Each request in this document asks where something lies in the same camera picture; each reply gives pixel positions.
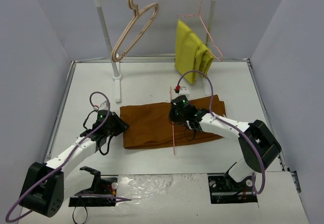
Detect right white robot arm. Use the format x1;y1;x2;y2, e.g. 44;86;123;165
170;100;281;194

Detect wooden clothes hanger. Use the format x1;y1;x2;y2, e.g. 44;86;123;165
110;0;160;63

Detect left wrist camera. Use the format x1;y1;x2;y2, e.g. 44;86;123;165
93;101;110;122

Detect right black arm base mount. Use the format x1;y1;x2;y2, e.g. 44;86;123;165
208;173;258;204

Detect brown trousers with striped waistband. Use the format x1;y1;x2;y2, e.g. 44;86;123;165
120;103;222;150

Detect white and silver clothes rack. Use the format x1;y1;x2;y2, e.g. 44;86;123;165
94;0;158;103

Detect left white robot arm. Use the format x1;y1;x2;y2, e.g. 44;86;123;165
18;109;130;217

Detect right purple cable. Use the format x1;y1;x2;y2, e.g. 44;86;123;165
174;70;266;196

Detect yellow-green folded trousers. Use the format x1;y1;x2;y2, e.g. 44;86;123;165
175;19;214;84

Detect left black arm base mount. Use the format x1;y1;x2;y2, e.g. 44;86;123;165
64;166;119;223

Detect pink wire hanger holding trousers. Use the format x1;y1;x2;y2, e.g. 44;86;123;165
177;0;223;62

